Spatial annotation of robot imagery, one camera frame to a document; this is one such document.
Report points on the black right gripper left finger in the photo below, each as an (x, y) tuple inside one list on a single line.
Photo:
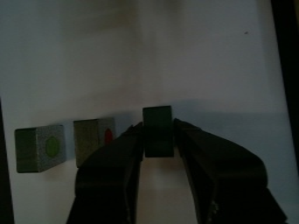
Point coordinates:
[(106, 172)]

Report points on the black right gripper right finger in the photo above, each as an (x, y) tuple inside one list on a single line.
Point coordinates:
[(225, 172)]

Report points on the dark green sushi piece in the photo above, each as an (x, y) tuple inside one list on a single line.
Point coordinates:
[(157, 131)]

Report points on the sushi piece with red centre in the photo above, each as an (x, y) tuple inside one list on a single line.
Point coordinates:
[(90, 140)]

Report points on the sushi piece with green centre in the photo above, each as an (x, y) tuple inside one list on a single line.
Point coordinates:
[(40, 148)]

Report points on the white cutting board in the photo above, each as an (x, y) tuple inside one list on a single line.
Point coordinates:
[(154, 58)]

